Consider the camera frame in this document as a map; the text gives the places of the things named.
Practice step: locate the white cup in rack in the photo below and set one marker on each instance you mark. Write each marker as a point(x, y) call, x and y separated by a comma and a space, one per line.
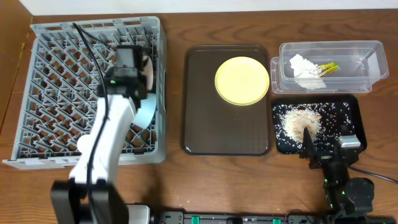
point(85, 144)

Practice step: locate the white cup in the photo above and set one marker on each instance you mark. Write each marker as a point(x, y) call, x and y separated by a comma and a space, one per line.
point(85, 144)
point(148, 72)

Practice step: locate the black food waste tray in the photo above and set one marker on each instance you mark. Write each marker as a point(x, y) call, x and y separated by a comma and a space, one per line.
point(350, 99)

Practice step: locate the pile of rice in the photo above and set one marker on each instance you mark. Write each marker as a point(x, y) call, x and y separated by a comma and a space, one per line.
point(301, 123)

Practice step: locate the clear plastic bin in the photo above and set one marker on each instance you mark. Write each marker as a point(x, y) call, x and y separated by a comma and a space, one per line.
point(356, 58)

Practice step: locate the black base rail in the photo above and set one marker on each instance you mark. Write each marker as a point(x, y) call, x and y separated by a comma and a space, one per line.
point(140, 213)

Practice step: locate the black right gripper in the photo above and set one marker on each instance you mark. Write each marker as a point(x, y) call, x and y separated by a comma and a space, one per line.
point(324, 157)

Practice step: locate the yellow plate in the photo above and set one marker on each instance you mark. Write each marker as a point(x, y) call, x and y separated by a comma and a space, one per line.
point(242, 81)

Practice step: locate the green foil wrapper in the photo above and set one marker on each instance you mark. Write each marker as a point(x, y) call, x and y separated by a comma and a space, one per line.
point(325, 69)

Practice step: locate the light blue bowl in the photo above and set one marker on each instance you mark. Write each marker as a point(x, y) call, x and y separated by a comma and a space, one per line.
point(146, 112)

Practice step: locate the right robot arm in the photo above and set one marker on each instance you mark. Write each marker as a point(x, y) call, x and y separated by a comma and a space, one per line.
point(350, 199)

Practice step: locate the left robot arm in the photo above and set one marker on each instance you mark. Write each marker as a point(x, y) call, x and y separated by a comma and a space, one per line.
point(125, 98)

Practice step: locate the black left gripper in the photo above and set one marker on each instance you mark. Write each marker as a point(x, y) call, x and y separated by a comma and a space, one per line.
point(144, 62)

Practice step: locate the dark brown serving tray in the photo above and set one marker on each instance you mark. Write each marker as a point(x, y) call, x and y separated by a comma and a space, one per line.
point(210, 125)

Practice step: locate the white napkin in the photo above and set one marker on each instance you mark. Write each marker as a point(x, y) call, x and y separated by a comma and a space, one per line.
point(304, 73)

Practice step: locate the grey dishwasher rack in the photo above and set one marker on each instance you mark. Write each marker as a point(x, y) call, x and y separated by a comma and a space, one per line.
point(59, 101)

